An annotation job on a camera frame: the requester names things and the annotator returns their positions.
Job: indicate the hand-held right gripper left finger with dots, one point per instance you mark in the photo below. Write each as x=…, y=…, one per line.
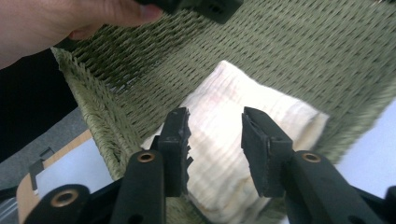
x=172, y=155

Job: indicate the light blue table mat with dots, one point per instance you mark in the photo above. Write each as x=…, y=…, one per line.
x=367, y=149

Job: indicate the cream printed cloth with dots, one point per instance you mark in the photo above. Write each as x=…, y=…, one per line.
x=224, y=102

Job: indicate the black table corner clamp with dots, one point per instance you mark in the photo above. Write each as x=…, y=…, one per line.
x=37, y=168

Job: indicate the green woven basket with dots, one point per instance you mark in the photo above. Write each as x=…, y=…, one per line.
x=280, y=56

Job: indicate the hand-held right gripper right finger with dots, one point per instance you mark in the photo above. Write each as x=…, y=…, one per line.
x=267, y=155

